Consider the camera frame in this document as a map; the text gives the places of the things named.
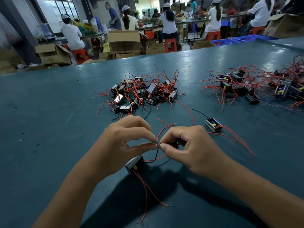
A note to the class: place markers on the person's left hand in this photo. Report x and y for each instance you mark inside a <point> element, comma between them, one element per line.
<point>118,147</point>

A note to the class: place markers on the person's right hand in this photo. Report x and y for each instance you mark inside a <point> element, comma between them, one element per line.
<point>199,152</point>

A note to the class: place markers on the person's left forearm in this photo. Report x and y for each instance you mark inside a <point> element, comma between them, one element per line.
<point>66,201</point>

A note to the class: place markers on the person's right forearm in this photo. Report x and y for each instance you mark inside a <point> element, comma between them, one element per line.
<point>263,197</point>

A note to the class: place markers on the low cardboard box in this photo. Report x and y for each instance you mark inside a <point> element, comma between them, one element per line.
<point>155,48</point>

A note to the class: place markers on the large closed cardboard box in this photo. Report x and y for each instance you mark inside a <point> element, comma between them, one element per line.
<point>124,41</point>

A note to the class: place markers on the shallow cardboard box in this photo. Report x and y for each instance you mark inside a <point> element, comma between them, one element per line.
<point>203,44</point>

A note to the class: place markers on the blue plastic crate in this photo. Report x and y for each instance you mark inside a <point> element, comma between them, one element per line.
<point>254,38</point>
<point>224,41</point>

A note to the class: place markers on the open cardboard box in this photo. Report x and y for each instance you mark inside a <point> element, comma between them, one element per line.
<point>53,53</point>

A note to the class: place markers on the tilted cardboard box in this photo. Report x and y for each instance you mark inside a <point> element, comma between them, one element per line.
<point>284,25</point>

